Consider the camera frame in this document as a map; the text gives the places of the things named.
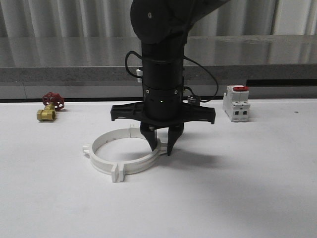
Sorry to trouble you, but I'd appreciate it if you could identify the grey stone countertop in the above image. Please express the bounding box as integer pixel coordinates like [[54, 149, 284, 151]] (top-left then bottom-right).
[[0, 35, 317, 86]]

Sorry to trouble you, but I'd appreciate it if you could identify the brass valve red handwheel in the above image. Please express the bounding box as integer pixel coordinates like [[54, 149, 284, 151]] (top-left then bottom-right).
[[37, 92, 65, 121]]

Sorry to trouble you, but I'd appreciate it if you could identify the white circuit breaker red switch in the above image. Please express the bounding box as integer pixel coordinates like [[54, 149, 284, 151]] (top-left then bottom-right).
[[223, 85, 250, 122]]

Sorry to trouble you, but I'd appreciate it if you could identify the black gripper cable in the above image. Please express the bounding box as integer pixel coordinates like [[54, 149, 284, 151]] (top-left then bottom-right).
[[125, 51, 219, 102]]

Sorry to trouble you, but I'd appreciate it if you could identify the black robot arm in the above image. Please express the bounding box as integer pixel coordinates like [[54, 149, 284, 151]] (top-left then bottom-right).
[[111, 0, 224, 154]]

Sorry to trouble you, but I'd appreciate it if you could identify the white half pipe clamp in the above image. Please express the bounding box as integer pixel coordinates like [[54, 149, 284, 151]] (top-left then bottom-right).
[[82, 126, 141, 182], [111, 127, 167, 182]]

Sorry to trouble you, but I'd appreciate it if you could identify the black cylindrical capacitor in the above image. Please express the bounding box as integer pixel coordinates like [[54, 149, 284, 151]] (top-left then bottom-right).
[[187, 96, 200, 106]]

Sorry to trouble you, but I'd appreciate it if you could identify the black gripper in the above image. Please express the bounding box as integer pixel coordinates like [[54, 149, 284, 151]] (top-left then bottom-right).
[[110, 85, 215, 156]]

